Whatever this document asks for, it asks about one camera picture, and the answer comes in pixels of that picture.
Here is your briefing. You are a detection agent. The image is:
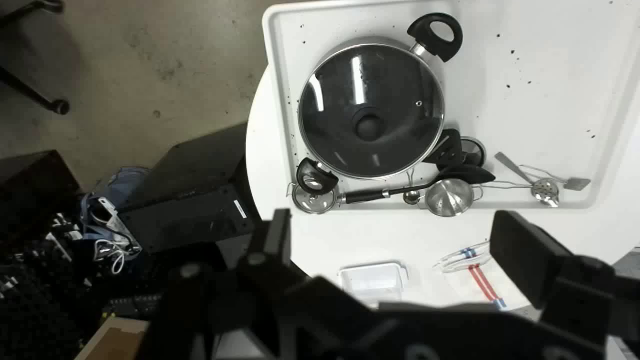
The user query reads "small steel measuring spoon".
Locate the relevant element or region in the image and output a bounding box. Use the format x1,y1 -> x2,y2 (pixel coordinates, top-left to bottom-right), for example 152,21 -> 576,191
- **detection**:
493,152 -> 559,208

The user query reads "pile of cables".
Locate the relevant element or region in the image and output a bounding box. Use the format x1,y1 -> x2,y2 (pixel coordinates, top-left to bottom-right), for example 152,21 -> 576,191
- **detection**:
0,166 -> 152,322

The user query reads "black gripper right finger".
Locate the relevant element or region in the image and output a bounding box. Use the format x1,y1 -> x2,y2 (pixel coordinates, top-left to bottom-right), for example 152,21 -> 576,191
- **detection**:
489,211 -> 611,308

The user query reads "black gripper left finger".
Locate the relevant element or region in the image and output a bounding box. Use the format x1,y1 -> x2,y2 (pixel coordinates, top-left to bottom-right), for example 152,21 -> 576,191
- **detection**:
246,208 -> 290,267

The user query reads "steel measuring cup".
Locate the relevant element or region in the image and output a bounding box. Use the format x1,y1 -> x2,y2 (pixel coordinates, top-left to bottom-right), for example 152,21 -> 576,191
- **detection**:
423,179 -> 473,219

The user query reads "black-handled metal pot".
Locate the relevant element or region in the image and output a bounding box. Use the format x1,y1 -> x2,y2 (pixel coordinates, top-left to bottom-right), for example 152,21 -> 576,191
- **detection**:
296,12 -> 464,194

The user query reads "clear plastic container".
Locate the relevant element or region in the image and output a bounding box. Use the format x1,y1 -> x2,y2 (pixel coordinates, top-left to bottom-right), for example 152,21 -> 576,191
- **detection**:
337,260 -> 407,306

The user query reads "black equipment case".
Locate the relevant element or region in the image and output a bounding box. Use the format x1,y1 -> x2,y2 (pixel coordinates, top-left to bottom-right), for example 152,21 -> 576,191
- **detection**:
119,124 -> 260,252

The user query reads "black spatula utensil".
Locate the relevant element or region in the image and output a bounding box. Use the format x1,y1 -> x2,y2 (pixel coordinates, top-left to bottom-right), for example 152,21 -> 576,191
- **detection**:
426,128 -> 496,185

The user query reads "white plastic tray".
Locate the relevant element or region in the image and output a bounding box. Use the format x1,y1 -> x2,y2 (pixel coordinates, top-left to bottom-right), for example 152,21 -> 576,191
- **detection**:
261,0 -> 640,208

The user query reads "white striped folded cloth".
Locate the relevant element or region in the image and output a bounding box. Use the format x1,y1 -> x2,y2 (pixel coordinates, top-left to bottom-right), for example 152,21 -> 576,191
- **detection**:
434,242 -> 527,312

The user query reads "glass pot lid black knob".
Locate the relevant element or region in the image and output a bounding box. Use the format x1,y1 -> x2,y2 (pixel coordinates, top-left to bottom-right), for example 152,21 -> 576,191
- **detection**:
297,44 -> 443,179

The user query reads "cardboard box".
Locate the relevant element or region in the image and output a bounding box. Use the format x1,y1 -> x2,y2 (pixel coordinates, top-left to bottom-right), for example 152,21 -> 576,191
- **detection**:
73,317 -> 148,360

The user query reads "steel ladle black handle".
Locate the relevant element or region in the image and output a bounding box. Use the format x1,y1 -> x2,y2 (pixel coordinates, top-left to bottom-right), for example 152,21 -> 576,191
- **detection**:
290,185 -> 415,215

